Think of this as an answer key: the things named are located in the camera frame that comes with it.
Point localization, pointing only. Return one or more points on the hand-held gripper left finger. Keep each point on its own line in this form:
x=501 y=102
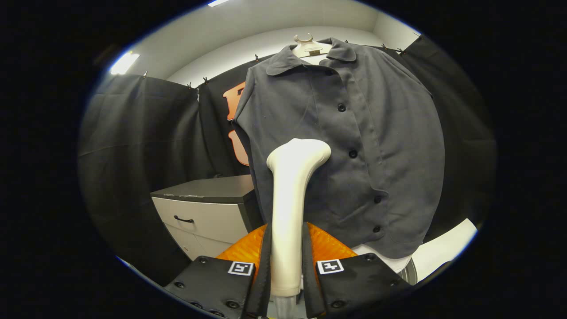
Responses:
x=265 y=270

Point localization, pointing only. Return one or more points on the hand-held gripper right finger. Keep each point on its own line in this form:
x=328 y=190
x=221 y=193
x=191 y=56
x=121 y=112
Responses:
x=309 y=270

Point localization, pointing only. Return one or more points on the white garment steamer head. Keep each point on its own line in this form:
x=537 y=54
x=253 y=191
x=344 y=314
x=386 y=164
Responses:
x=288 y=199

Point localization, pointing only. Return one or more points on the dark grey button shirt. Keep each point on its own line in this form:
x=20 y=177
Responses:
x=385 y=155

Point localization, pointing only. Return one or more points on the grey drawer cabinet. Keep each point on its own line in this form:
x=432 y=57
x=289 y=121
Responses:
x=203 y=212

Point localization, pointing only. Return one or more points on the white table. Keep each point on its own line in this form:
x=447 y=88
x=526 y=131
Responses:
x=443 y=248

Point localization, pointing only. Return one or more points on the white mannequin torso stand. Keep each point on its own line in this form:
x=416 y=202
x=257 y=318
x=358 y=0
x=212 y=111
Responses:
x=310 y=48

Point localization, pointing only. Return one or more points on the ceiling strip light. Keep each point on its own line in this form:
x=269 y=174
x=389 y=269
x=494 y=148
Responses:
x=124 y=63

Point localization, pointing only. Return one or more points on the large ceiling panel light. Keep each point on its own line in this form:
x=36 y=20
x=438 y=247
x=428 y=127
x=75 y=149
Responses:
x=218 y=2

